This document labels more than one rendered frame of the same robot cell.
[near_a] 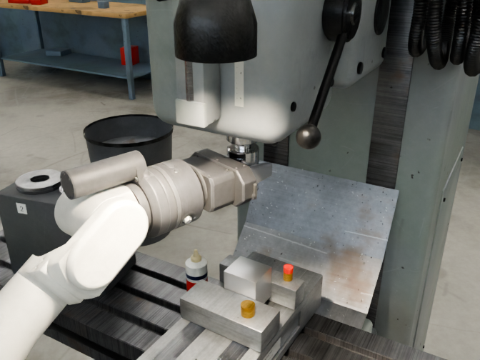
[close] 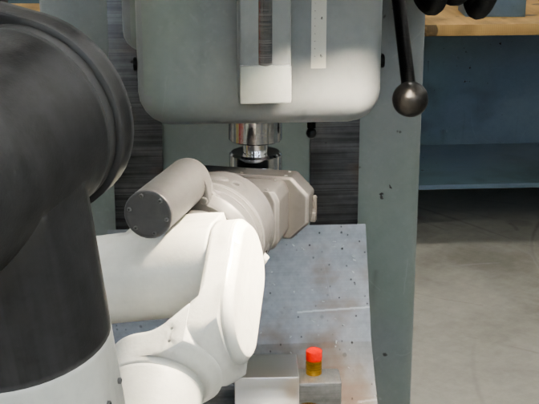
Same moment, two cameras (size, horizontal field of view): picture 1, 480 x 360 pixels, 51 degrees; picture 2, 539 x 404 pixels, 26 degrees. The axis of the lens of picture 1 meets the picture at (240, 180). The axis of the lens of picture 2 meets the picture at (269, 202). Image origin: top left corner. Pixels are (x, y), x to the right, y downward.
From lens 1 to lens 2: 0.57 m
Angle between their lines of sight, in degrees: 32
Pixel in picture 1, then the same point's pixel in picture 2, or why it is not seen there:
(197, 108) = (281, 74)
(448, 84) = (415, 43)
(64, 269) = (220, 329)
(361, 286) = (354, 392)
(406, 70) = not seen: hidden behind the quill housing
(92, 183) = (181, 204)
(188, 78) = (267, 30)
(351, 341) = not seen: outside the picture
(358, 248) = (326, 333)
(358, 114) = not seen: hidden behind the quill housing
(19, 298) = (167, 392)
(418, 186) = (392, 209)
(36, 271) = (176, 345)
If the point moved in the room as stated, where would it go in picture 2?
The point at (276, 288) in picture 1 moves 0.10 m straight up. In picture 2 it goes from (306, 390) to (307, 295)
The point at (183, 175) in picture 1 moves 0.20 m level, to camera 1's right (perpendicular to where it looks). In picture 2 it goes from (247, 188) to (439, 153)
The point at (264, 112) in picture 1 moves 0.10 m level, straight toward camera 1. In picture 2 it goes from (358, 70) to (437, 92)
